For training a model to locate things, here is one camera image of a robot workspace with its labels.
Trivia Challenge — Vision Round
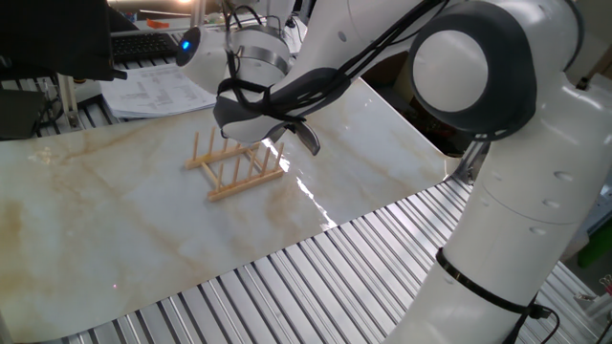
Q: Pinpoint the steel cleaver knife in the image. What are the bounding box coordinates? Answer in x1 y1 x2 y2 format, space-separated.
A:
292 120 322 157

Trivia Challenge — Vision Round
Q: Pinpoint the wooden peg knife rack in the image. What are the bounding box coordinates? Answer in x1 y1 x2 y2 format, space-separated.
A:
185 126 287 203

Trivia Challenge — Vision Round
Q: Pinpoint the printed paper stack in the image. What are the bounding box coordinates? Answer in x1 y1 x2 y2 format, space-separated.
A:
98 61 219 120

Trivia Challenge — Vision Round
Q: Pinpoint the black keyboard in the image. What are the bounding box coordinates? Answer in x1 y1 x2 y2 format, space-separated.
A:
110 32 181 64

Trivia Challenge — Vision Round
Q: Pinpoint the marble pattern board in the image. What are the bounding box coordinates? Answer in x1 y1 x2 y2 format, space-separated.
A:
0 78 461 344

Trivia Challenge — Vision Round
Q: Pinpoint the black screen panel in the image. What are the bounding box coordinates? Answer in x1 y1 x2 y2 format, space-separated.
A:
0 0 129 83

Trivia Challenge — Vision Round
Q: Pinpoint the dark box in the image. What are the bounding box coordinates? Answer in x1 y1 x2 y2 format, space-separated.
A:
0 88 48 142

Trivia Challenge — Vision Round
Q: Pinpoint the black band with plug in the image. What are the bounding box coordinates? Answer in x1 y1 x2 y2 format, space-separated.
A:
434 247 560 344

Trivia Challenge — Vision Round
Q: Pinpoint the green mat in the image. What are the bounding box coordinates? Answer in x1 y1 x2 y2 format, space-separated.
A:
576 219 612 269

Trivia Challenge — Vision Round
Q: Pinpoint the aluminium frame post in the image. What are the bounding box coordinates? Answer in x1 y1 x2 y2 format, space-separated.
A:
188 0 208 30
451 140 493 185
55 74 81 129

